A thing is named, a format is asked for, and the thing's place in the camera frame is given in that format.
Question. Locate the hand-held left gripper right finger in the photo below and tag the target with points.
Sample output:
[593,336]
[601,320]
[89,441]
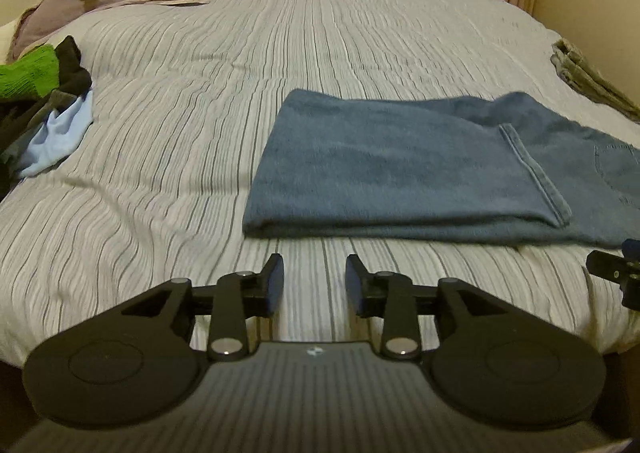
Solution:
[354,283]

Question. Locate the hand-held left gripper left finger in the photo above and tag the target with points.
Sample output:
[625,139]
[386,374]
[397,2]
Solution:
[274,285]

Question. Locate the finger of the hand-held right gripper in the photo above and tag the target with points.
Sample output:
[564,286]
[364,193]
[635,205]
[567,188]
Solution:
[607,268]

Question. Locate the blue denim jeans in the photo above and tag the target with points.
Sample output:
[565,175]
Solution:
[400,168]

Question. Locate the grey folded pants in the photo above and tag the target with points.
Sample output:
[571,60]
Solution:
[587,73]

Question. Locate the light blue garment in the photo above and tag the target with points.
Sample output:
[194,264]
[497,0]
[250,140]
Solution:
[60,133]

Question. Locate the dark grey garment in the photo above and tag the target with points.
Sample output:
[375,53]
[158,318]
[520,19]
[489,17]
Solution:
[47,105]

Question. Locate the black garment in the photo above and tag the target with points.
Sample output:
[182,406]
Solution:
[70,65]

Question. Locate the green knit sweater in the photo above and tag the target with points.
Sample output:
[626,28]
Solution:
[27,73]

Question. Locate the cream cushion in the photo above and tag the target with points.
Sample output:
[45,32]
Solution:
[7,38]

